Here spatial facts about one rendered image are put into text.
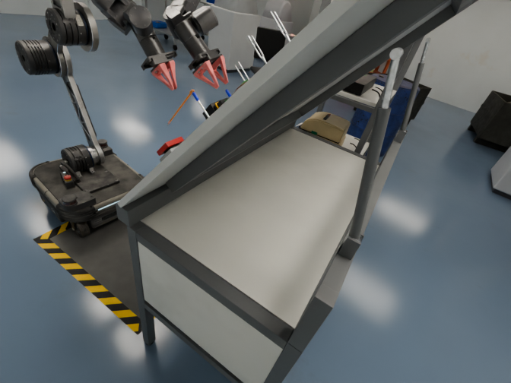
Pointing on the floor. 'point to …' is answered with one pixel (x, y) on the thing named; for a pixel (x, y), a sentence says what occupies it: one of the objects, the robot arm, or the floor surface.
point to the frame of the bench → (290, 355)
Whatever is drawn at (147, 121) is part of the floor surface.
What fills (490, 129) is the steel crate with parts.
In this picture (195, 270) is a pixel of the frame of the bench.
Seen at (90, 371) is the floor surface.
